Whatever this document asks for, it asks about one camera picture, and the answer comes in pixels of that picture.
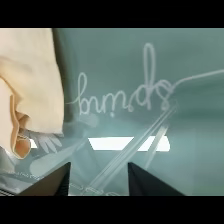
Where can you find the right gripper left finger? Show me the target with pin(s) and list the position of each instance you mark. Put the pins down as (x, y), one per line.
(55, 183)

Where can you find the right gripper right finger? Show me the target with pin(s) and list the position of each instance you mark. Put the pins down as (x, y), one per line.
(143, 185)

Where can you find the cream shirt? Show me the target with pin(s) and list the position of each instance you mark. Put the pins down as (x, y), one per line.
(30, 83)

